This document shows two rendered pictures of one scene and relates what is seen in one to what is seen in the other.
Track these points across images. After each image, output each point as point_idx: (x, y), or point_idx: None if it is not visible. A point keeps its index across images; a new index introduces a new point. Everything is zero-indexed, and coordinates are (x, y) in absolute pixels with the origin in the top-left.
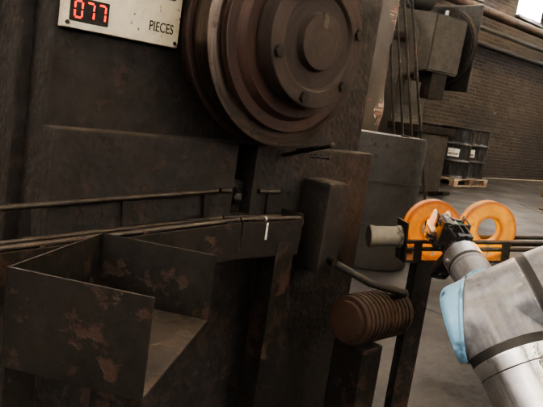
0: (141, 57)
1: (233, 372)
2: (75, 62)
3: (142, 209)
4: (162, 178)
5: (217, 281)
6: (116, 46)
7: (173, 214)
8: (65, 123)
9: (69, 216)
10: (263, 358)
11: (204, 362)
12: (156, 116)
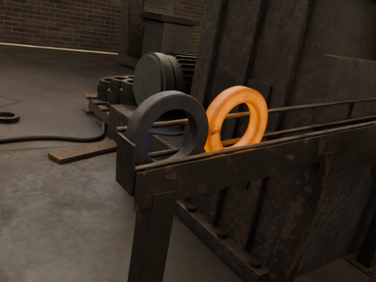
0: (372, 10)
1: (367, 202)
2: (344, 14)
3: (358, 107)
4: (371, 88)
5: (375, 150)
6: (363, 3)
7: (369, 110)
8: (331, 52)
9: (330, 111)
10: None
11: (358, 196)
12: (368, 48)
